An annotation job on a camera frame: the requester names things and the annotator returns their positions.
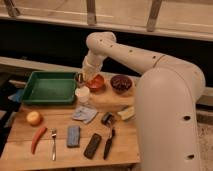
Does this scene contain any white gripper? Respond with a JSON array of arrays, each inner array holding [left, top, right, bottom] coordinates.
[[81, 55, 103, 83]]

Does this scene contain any white plastic cup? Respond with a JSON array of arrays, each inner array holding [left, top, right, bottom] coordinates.
[[75, 86, 90, 104]]

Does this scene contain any small metal cup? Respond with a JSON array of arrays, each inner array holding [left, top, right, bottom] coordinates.
[[75, 73, 84, 88]]

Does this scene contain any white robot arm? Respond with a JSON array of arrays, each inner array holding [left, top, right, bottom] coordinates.
[[83, 32, 205, 171]]

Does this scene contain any green plastic tray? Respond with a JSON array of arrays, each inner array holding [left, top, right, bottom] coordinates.
[[21, 71, 76, 105]]

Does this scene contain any orange bowl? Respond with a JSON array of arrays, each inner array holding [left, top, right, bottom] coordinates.
[[86, 74, 105, 92]]

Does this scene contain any light blue cloth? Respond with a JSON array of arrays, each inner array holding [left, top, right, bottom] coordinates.
[[72, 106, 98, 124]]

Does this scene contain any dark red bowl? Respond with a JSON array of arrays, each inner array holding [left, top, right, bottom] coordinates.
[[110, 74, 132, 94]]

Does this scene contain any black binder clip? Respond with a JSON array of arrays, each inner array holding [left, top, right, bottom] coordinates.
[[101, 112, 114, 126]]

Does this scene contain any blue sponge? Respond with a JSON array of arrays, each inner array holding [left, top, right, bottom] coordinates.
[[67, 125, 80, 148]]

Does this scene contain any metal fork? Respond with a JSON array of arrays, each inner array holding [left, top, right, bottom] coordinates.
[[51, 129, 57, 161]]

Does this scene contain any black remote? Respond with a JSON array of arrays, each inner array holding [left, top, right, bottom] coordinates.
[[84, 133, 102, 159]]

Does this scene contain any blue object at table edge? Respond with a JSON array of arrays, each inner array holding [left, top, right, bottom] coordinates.
[[9, 89, 23, 102]]

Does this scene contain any orange carrot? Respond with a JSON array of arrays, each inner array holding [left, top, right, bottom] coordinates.
[[31, 126, 47, 154]]

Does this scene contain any black handled utensil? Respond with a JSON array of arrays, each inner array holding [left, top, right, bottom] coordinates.
[[103, 128, 115, 160]]

